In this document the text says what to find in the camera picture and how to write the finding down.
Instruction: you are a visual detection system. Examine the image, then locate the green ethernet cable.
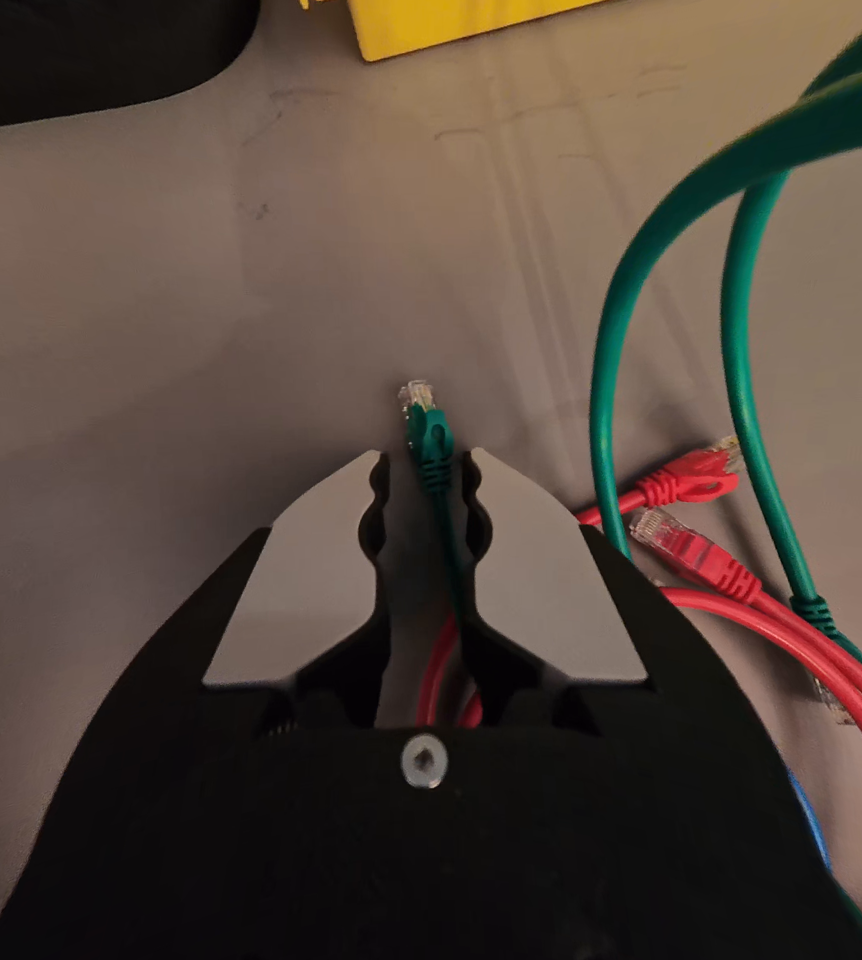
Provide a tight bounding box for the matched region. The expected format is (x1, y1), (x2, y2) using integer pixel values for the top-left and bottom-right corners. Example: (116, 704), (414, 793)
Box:
(399, 0), (862, 960)

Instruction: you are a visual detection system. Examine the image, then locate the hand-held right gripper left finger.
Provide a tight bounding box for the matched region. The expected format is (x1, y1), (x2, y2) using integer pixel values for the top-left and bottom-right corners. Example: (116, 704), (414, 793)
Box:
(202, 450), (392, 729)

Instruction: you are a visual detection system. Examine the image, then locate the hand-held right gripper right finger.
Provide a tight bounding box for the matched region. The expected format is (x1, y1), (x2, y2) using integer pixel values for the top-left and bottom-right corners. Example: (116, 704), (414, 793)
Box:
(463, 447), (653, 729)

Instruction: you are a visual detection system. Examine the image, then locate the blue ethernet cable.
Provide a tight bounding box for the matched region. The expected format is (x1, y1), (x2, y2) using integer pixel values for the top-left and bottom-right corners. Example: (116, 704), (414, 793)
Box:
(785, 771), (834, 873)

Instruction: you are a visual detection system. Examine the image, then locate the red ethernet cable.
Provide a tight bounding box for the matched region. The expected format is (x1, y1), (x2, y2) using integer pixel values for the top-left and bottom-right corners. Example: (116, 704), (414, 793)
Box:
(416, 435), (862, 841)

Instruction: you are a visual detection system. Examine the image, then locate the yellow bin with divider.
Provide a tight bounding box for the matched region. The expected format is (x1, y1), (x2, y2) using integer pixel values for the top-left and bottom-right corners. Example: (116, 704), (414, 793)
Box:
(299, 0), (613, 63)

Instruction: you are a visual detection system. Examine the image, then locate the black textured pad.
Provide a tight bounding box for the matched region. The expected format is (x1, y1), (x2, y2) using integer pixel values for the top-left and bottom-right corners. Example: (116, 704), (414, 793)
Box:
(0, 0), (261, 135)

